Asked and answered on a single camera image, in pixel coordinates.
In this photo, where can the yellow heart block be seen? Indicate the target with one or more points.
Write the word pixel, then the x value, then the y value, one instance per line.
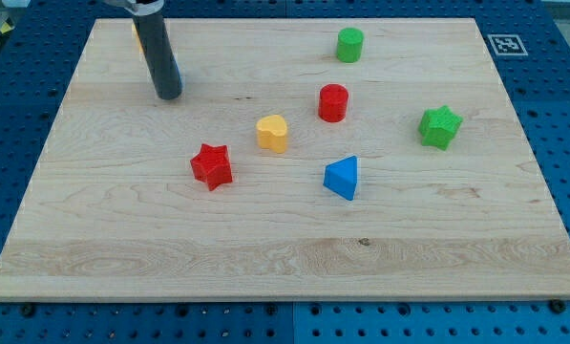
pixel 272 133

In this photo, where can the green cylinder block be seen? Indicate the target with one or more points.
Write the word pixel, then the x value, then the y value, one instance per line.
pixel 349 44

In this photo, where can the yellow hexagon block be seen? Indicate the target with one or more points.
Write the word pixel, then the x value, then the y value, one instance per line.
pixel 137 38

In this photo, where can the red star block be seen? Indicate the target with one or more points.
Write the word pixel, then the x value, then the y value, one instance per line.
pixel 212 166

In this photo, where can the green star block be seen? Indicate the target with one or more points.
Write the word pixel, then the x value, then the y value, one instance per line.
pixel 438 127

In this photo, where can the white fiducial marker tag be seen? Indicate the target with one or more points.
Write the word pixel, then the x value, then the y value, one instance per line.
pixel 505 44

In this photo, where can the wooden board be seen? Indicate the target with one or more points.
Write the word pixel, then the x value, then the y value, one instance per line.
pixel 113 212

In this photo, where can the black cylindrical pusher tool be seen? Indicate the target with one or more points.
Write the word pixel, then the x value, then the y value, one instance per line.
pixel 156 47

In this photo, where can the blue triangle block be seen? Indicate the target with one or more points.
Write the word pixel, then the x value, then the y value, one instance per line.
pixel 341 177

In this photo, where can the red cylinder block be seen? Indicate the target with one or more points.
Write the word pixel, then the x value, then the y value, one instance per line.
pixel 333 103

